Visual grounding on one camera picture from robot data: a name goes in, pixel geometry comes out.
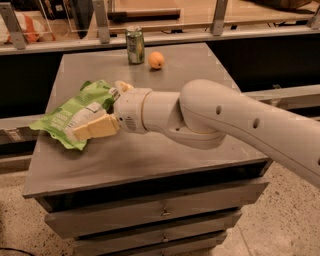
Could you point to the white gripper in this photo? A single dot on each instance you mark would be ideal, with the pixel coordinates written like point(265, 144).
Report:
point(129, 109)

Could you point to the green rice chip bag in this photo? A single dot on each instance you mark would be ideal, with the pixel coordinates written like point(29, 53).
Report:
point(67, 122)

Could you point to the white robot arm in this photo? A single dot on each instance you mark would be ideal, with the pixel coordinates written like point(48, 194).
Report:
point(202, 114)

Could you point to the orange white bag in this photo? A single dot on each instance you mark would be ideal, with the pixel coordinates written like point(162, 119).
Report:
point(32, 29)

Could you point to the orange fruit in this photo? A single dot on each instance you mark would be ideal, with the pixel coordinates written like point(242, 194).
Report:
point(156, 60)

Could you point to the green soda can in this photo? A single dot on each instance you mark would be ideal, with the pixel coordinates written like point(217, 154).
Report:
point(135, 44)

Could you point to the grey drawer cabinet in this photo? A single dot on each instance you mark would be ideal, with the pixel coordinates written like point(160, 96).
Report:
point(130, 165)

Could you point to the clear acrylic holder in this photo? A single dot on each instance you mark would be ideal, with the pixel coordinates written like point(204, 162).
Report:
point(78, 13)

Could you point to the top grey drawer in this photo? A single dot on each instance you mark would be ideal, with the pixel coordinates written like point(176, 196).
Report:
point(151, 209)

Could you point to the grey drawer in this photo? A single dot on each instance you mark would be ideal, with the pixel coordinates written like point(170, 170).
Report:
point(151, 209)
point(208, 240)
point(159, 234)

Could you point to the middle grey drawer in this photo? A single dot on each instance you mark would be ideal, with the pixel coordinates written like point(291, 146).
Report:
point(159, 234)

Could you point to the bottom grey drawer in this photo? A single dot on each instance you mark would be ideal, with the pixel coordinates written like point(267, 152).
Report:
point(208, 240)

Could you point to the middle metal bracket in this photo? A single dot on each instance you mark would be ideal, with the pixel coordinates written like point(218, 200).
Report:
point(101, 21)

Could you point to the metal bracket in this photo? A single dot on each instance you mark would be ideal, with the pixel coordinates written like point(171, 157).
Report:
point(217, 25)
point(8, 15)
point(314, 22)
point(101, 21)

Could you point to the left metal bracket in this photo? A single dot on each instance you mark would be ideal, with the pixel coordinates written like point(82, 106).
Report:
point(8, 15)

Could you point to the far right metal bracket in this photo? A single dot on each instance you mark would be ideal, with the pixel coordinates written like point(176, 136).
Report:
point(314, 22)

